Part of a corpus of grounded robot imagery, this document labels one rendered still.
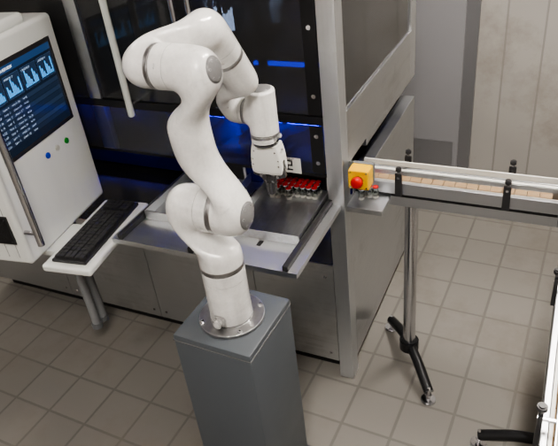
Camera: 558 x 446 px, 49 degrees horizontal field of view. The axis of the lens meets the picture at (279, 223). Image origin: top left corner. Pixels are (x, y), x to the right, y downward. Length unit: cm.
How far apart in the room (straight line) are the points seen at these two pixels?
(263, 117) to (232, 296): 50
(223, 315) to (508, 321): 167
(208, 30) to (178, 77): 17
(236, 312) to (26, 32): 121
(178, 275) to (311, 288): 65
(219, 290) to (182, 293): 121
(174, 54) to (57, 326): 225
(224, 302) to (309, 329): 99
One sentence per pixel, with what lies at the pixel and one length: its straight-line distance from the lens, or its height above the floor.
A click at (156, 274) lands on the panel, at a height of 36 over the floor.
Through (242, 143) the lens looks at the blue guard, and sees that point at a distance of 220.
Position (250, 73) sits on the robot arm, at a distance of 158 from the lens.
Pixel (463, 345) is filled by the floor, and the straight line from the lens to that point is 289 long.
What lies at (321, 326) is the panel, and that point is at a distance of 256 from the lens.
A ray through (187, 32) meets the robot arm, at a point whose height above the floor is 166.
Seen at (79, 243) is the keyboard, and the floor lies 83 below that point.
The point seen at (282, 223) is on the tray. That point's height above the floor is 88.
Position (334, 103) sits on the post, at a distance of 198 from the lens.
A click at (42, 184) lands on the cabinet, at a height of 103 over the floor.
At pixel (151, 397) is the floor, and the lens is 281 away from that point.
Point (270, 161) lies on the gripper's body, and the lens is 178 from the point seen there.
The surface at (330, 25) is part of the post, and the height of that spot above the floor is 151.
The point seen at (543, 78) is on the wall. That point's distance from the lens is 381.
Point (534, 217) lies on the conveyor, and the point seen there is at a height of 87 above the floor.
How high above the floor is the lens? 203
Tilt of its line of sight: 33 degrees down
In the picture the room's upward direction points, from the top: 7 degrees counter-clockwise
